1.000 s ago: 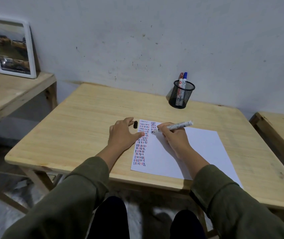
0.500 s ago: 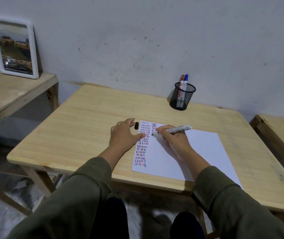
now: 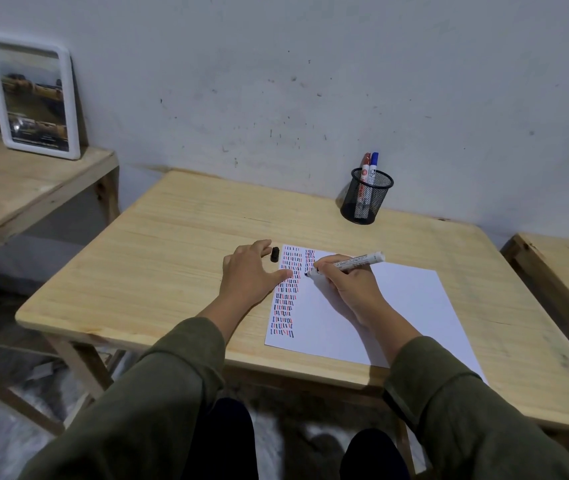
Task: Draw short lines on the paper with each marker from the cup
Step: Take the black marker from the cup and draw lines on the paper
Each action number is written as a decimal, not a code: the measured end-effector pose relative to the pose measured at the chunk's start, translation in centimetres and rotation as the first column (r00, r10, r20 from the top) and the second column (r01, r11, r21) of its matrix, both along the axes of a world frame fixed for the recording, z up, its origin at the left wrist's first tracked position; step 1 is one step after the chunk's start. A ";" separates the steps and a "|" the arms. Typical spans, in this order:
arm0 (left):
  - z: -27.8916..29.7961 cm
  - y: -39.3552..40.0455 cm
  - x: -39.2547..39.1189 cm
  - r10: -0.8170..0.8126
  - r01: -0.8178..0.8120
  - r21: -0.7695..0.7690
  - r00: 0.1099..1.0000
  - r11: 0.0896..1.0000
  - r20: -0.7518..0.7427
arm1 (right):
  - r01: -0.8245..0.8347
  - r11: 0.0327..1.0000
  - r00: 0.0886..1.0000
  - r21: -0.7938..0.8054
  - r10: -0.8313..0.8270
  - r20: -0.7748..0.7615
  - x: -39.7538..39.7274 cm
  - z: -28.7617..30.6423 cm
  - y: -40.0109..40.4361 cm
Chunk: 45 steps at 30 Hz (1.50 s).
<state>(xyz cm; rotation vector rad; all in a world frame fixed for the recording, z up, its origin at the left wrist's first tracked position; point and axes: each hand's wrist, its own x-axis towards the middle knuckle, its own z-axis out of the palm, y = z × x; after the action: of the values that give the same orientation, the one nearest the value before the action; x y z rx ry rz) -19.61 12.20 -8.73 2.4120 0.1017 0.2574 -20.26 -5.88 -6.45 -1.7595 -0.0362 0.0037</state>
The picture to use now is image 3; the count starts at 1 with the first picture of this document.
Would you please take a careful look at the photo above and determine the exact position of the person's right hand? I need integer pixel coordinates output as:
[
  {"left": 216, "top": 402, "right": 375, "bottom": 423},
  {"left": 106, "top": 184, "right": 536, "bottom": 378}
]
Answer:
[{"left": 311, "top": 254, "right": 391, "bottom": 331}]

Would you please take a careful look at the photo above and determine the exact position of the person's left hand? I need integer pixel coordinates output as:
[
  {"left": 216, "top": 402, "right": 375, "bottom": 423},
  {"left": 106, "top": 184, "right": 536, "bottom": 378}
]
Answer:
[{"left": 219, "top": 239, "right": 293, "bottom": 318}]

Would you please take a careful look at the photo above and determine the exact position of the white marker pen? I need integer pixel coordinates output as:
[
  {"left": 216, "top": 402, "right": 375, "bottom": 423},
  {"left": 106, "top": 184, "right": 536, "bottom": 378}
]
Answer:
[{"left": 305, "top": 251, "right": 386, "bottom": 278}]

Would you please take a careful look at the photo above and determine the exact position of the white paper sheet with dashes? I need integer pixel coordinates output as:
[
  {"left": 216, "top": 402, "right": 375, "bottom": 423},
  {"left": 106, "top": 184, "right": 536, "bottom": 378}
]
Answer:
[{"left": 264, "top": 244, "right": 488, "bottom": 386}]

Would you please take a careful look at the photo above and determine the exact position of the person's right forearm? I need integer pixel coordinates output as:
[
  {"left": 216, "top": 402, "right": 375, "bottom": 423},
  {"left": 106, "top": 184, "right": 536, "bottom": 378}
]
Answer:
[{"left": 364, "top": 307, "right": 569, "bottom": 480}]

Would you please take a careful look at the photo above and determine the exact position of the person's left forearm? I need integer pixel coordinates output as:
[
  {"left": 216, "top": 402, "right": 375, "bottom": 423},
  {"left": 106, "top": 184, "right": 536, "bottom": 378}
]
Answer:
[{"left": 19, "top": 294, "right": 253, "bottom": 480}]

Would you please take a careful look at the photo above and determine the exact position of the black mesh pen holder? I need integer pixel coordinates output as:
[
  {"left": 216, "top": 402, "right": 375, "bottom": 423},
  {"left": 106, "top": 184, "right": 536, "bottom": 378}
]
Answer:
[{"left": 340, "top": 167, "right": 395, "bottom": 226}]

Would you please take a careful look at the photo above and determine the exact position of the red capped marker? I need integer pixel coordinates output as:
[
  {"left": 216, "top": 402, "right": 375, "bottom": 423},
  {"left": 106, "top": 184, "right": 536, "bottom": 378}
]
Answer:
[{"left": 354, "top": 152, "right": 371, "bottom": 219}]

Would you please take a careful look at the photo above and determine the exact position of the blue capped marker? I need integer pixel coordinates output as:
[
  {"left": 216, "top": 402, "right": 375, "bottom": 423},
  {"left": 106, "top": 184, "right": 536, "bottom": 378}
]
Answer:
[{"left": 362, "top": 152, "right": 380, "bottom": 220}]

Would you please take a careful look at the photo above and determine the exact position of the large wooden table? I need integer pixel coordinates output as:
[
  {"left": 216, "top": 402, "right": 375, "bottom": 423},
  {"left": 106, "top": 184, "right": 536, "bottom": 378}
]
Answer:
[{"left": 15, "top": 168, "right": 569, "bottom": 480}]

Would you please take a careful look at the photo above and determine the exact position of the person's left leg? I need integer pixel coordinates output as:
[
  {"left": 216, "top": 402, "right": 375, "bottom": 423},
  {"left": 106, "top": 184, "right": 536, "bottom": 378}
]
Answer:
[{"left": 183, "top": 397, "right": 261, "bottom": 480}]

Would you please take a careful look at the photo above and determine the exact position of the person's leg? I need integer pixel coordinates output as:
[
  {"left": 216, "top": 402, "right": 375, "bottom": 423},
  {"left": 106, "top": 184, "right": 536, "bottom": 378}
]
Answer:
[
  {"left": 183, "top": 397, "right": 261, "bottom": 480},
  {"left": 338, "top": 428, "right": 411, "bottom": 480}
]

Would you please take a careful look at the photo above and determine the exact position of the person's right leg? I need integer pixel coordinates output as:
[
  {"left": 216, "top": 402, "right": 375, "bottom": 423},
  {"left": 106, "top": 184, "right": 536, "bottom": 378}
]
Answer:
[{"left": 338, "top": 428, "right": 411, "bottom": 480}]

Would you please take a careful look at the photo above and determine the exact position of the wooden side table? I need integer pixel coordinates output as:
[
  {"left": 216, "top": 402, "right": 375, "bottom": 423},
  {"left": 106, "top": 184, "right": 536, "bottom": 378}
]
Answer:
[
  {"left": 500, "top": 232, "right": 569, "bottom": 381},
  {"left": 0, "top": 141, "right": 121, "bottom": 273}
]

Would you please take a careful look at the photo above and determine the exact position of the white picture frame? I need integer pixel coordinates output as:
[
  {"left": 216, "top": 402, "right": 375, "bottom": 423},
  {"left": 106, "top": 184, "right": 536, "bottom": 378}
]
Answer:
[{"left": 0, "top": 35, "right": 82, "bottom": 161}]

